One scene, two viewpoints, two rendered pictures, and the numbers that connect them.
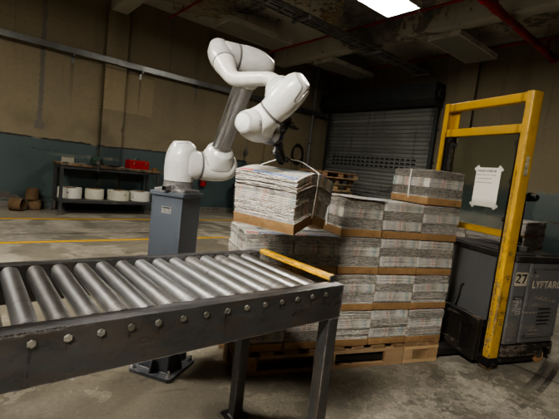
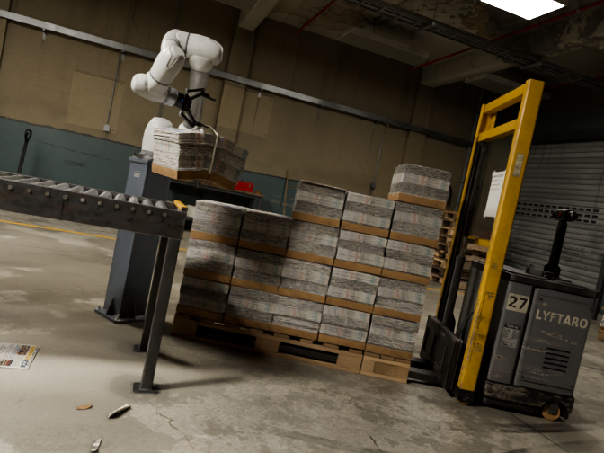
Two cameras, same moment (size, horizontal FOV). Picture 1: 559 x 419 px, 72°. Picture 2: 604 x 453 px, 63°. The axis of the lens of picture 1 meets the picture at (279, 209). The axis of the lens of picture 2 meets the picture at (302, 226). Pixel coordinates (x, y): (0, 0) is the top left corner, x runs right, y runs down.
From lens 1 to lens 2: 157 cm
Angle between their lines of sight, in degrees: 21
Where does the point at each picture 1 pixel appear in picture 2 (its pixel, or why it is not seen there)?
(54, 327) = not seen: outside the picture
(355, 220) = (309, 205)
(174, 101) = (292, 122)
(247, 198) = (158, 151)
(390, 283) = (349, 279)
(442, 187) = (421, 183)
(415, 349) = (377, 362)
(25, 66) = not seen: hidden behind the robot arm
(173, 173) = (146, 143)
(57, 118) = not seen: hidden behind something
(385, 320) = (340, 318)
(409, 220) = (376, 215)
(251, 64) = (196, 48)
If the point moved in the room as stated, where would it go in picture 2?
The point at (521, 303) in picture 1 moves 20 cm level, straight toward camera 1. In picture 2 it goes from (519, 334) to (498, 334)
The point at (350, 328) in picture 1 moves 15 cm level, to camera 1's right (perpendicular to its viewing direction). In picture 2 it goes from (297, 317) to (321, 324)
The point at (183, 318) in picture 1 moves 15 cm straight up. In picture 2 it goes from (28, 190) to (35, 152)
